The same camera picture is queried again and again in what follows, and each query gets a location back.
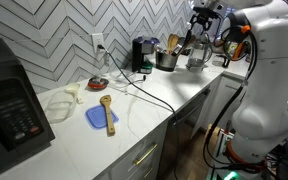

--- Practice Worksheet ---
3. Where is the glass french press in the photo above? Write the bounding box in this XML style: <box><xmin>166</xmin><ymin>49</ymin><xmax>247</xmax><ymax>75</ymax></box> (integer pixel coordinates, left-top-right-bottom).
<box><xmin>186</xmin><ymin>42</ymin><xmax>212</xmax><ymax>72</ymax></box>

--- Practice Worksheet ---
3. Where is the white plastic scoop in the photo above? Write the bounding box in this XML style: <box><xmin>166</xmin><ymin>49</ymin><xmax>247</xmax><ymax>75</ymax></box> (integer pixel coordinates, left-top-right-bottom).
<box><xmin>65</xmin><ymin>83</ymin><xmax>84</xmax><ymax>104</ymax></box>

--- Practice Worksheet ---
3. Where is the wooden ladle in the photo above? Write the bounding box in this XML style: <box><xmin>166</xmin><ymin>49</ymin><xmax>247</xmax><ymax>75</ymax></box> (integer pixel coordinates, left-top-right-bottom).
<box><xmin>166</xmin><ymin>34</ymin><xmax>179</xmax><ymax>54</ymax></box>

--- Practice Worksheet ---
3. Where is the black slotted spoon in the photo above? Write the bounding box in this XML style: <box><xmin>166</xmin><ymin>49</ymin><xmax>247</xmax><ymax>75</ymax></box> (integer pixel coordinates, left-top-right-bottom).
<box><xmin>171</xmin><ymin>30</ymin><xmax>192</xmax><ymax>56</ymax></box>

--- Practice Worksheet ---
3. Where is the blue plastic lid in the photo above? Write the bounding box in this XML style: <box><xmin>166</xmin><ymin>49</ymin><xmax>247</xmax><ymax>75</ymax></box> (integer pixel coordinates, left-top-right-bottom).
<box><xmin>85</xmin><ymin>105</ymin><xmax>107</xmax><ymax>129</ymax></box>

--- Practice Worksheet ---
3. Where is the black coffee maker cord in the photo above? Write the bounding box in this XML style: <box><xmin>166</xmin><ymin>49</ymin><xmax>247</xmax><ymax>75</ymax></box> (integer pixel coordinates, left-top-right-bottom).
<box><xmin>108</xmin><ymin>73</ymin><xmax>148</xmax><ymax>88</ymax></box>

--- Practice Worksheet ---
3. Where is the clear plastic container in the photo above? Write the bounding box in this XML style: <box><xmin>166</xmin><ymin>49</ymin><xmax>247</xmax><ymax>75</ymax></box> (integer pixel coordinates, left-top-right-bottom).
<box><xmin>44</xmin><ymin>91</ymin><xmax>76</xmax><ymax>124</ymax></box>

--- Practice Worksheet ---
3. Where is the black coffee maker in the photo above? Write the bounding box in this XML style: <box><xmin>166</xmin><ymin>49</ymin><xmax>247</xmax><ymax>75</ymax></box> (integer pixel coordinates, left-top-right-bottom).
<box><xmin>132</xmin><ymin>36</ymin><xmax>160</xmax><ymax>74</ymax></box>

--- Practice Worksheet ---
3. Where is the black power cable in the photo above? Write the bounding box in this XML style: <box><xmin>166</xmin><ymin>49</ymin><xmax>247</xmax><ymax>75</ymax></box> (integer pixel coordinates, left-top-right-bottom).
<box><xmin>98</xmin><ymin>45</ymin><xmax>182</xmax><ymax>180</ymax></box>

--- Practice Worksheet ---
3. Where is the white wall outlet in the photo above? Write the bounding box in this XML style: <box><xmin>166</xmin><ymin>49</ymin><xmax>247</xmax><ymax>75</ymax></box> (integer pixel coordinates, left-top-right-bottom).
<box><xmin>92</xmin><ymin>33</ymin><xmax>104</xmax><ymax>54</ymax></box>

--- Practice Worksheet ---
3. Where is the steel utensil holder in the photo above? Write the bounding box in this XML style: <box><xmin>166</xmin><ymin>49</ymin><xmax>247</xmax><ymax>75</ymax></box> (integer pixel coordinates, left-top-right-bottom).
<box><xmin>155</xmin><ymin>52</ymin><xmax>177</xmax><ymax>72</ymax></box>

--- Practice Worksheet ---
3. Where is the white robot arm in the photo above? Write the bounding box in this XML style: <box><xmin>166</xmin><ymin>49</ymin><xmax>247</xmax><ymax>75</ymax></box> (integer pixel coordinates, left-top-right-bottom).
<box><xmin>190</xmin><ymin>0</ymin><xmax>288</xmax><ymax>176</ymax></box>

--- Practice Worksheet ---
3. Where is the black microwave oven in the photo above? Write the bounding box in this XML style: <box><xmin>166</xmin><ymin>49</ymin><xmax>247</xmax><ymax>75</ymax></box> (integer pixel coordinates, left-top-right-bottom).
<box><xmin>0</xmin><ymin>38</ymin><xmax>55</xmax><ymax>173</ymax></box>

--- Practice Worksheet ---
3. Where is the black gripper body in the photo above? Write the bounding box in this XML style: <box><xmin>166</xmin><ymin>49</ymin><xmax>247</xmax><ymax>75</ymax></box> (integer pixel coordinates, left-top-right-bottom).
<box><xmin>192</xmin><ymin>7</ymin><xmax>221</xmax><ymax>24</ymax></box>

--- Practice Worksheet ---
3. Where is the wooden spatula with hole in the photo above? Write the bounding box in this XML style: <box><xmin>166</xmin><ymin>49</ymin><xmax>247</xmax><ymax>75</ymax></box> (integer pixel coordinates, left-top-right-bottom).
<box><xmin>100</xmin><ymin>95</ymin><xmax>115</xmax><ymax>136</ymax></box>

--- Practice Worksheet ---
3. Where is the brass drawer handle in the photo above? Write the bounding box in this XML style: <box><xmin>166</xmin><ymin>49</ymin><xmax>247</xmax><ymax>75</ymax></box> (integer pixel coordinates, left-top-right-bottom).
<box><xmin>133</xmin><ymin>143</ymin><xmax>158</xmax><ymax>166</ymax></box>

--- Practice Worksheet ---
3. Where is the red round container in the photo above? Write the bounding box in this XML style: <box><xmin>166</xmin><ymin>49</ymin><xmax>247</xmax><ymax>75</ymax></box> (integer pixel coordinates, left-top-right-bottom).
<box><xmin>88</xmin><ymin>77</ymin><xmax>109</xmax><ymax>90</ymax></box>

